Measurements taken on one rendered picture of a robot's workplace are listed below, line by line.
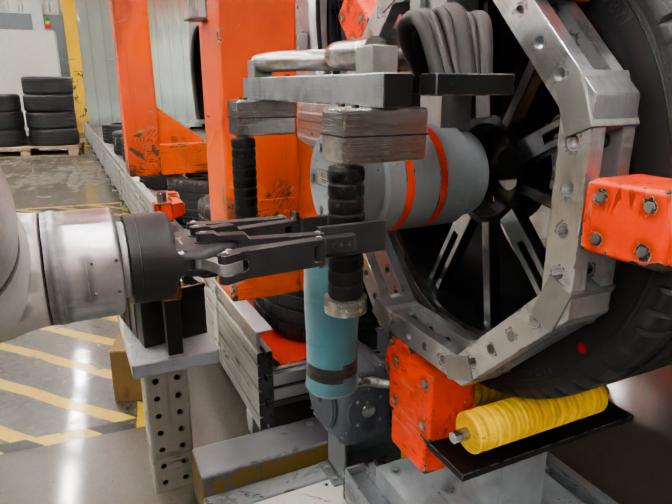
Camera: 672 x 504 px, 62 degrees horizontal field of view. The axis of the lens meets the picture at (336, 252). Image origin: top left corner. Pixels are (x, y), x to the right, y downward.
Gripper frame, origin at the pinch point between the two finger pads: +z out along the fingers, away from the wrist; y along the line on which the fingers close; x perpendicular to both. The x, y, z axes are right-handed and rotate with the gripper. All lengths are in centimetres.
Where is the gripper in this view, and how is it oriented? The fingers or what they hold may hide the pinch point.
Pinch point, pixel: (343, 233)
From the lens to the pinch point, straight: 55.3
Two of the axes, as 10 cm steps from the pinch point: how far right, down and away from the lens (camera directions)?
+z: 9.0, -1.2, 4.1
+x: 0.0, -9.6, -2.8
